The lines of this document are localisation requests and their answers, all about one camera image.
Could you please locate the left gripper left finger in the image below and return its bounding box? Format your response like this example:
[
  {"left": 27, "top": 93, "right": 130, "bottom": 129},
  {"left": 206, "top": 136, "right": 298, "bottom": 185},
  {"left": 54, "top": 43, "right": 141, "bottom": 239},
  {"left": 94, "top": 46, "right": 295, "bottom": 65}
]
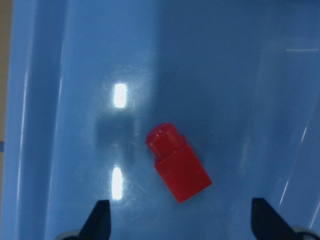
[{"left": 79, "top": 200, "right": 112, "bottom": 240}]

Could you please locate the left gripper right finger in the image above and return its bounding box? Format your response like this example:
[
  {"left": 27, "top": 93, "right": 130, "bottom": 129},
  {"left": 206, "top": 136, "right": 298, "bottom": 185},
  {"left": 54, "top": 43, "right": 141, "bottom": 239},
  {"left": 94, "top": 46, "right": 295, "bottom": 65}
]
[{"left": 251, "top": 198, "right": 295, "bottom": 240}]

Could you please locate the red block from tray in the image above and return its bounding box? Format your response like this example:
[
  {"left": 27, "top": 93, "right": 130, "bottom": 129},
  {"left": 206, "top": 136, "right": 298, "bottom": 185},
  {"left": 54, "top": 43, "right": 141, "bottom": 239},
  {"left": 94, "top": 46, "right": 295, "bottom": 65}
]
[{"left": 145, "top": 123, "right": 213, "bottom": 204}]

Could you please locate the blue plastic tray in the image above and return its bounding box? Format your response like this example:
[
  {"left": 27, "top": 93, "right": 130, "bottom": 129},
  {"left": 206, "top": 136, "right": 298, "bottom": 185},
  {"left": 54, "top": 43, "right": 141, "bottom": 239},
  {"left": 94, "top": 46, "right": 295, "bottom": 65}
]
[{"left": 0, "top": 0, "right": 320, "bottom": 240}]

